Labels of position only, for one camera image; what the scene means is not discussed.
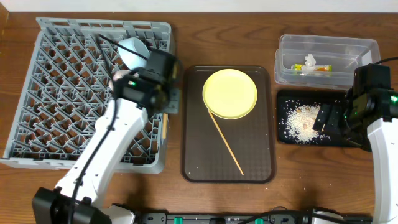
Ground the light blue bowl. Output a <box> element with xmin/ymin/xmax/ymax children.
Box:
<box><xmin>118</xmin><ymin>37</ymin><xmax>150</xmax><ymax>70</ymax></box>

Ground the pink bowl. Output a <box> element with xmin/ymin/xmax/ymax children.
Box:
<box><xmin>108</xmin><ymin>70</ymin><xmax>139</xmax><ymax>91</ymax></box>

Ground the green snack wrapper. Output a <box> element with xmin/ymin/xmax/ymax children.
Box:
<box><xmin>291</xmin><ymin>64</ymin><xmax>332</xmax><ymax>72</ymax></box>

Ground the white tissue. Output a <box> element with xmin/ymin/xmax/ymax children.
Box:
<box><xmin>305</xmin><ymin>54</ymin><xmax>316</xmax><ymax>67</ymax></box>

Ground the wooden chopstick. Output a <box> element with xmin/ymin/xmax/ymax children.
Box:
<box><xmin>161</xmin><ymin>113</ymin><xmax>168</xmax><ymax>140</ymax></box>
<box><xmin>208</xmin><ymin>110</ymin><xmax>244</xmax><ymax>175</ymax></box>

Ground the yellow plate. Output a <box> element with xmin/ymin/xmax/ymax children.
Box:
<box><xmin>202</xmin><ymin>68</ymin><xmax>258</xmax><ymax>119</ymax></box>

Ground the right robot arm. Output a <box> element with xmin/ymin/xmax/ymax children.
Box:
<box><xmin>313</xmin><ymin>62</ymin><xmax>397</xmax><ymax>223</ymax></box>

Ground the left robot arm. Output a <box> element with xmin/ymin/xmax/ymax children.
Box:
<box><xmin>32</xmin><ymin>49</ymin><xmax>181</xmax><ymax>223</ymax></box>

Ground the rice food waste pile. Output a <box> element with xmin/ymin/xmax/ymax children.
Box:
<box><xmin>277</xmin><ymin>96</ymin><xmax>339</xmax><ymax>146</ymax></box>

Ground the grey dishwasher rack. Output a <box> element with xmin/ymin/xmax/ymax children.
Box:
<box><xmin>1</xmin><ymin>17</ymin><xmax>175</xmax><ymax>170</ymax></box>

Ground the black tray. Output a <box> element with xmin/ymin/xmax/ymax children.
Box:
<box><xmin>277</xmin><ymin>90</ymin><xmax>360</xmax><ymax>147</ymax></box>

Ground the clear plastic bin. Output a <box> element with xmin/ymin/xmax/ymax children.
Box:
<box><xmin>274</xmin><ymin>34</ymin><xmax>381</xmax><ymax>90</ymax></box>

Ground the brown serving tray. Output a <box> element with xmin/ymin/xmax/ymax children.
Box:
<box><xmin>181</xmin><ymin>65</ymin><xmax>276</xmax><ymax>184</ymax></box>

